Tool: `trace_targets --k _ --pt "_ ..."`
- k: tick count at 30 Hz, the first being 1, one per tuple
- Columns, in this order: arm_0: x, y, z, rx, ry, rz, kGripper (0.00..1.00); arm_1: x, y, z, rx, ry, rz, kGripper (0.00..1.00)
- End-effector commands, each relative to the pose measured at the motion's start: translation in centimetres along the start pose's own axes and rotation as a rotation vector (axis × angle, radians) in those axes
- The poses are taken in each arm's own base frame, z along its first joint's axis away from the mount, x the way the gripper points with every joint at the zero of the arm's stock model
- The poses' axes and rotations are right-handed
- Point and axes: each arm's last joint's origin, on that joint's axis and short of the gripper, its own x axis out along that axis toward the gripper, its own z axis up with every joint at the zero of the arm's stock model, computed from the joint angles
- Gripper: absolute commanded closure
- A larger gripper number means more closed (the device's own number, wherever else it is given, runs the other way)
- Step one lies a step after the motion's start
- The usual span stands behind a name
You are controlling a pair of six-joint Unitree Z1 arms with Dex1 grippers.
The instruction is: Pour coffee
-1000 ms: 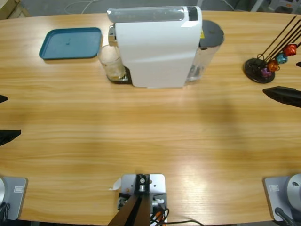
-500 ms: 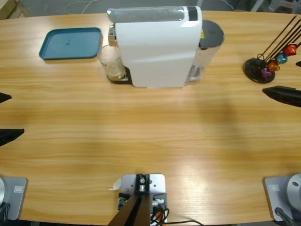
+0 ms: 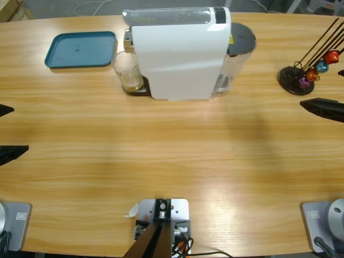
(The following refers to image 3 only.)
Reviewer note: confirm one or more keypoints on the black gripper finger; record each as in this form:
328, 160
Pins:
326, 110
12, 153
342, 72
5, 110

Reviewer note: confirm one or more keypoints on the clear glass cup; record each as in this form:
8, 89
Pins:
129, 75

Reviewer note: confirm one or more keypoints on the grey coffee machine lever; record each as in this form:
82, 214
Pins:
166, 16

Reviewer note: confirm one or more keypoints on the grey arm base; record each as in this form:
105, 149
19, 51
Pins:
16, 223
319, 220

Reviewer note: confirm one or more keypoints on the red coffee capsule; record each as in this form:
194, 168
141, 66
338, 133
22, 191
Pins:
331, 57

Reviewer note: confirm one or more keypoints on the teal coffee capsule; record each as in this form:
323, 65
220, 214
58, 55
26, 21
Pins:
321, 67

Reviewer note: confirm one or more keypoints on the orange coffee capsule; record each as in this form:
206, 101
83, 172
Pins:
312, 75

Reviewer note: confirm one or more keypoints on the purple coffee capsule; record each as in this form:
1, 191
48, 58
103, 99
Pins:
304, 82

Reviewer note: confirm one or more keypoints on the white capsule coffee machine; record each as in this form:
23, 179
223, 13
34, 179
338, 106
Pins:
177, 59

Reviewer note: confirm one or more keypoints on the black capsule holder with rods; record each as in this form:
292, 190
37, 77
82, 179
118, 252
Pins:
293, 83

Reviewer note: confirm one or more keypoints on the white plastic stool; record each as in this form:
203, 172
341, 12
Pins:
325, 6

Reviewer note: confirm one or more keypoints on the teal plastic tray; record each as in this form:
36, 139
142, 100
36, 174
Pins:
80, 49

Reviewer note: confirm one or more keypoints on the tan cardboard box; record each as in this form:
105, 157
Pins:
9, 10

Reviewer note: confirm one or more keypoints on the clear water tank black lid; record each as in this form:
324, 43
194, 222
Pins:
242, 37

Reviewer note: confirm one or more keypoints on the white tape strip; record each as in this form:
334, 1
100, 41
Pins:
133, 211

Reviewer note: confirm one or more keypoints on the white metal table frame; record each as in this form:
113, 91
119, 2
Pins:
294, 6

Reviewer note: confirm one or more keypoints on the dark camera post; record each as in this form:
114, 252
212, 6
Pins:
153, 236

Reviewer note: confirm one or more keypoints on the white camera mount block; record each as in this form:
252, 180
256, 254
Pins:
180, 209

